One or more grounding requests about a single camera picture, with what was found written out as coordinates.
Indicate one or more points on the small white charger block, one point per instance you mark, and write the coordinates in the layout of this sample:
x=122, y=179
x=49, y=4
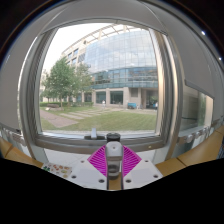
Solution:
x=114, y=150

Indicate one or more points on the grey window frame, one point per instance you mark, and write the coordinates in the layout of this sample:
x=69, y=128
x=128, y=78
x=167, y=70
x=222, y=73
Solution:
x=83, y=143

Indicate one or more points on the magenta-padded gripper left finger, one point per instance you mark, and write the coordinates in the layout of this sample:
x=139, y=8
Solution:
x=88, y=173

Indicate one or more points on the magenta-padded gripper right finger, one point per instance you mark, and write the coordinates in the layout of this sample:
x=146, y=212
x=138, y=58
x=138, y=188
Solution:
x=140, y=173

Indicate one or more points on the white ribbed wall rail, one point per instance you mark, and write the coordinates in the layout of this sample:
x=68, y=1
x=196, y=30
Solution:
x=11, y=135
x=196, y=134

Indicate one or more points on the sticker sheet with food stickers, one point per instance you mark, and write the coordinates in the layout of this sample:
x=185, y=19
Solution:
x=58, y=169

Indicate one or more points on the glass-fronted building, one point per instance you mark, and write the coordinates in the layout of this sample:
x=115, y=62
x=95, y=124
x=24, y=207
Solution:
x=120, y=56

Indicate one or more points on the green tree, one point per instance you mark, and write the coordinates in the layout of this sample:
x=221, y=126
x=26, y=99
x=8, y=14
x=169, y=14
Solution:
x=61, y=80

